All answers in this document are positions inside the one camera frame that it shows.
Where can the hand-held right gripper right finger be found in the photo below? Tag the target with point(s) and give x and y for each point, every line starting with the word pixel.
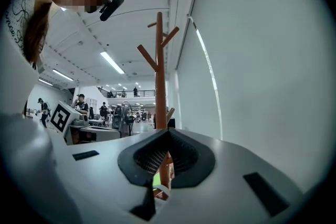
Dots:
pixel 223 191

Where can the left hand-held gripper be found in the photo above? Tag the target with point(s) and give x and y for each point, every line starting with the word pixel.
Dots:
pixel 63 119

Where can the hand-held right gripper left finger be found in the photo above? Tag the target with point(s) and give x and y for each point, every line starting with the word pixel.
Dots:
pixel 105 178

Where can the brown wooden coat rack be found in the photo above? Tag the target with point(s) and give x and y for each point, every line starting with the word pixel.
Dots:
pixel 160 86

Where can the long ceiling light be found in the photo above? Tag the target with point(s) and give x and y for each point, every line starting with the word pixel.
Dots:
pixel 112 62
pixel 63 74
pixel 45 82

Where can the green star pillow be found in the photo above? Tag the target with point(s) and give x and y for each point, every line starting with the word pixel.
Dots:
pixel 156 181

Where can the person's white dotted shirt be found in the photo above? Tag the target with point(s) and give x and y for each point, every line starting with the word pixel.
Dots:
pixel 15 81

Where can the black mezzanine railing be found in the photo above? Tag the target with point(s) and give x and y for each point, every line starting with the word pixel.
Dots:
pixel 126 93

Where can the head-worn black camera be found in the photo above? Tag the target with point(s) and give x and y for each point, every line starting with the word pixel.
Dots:
pixel 111 9

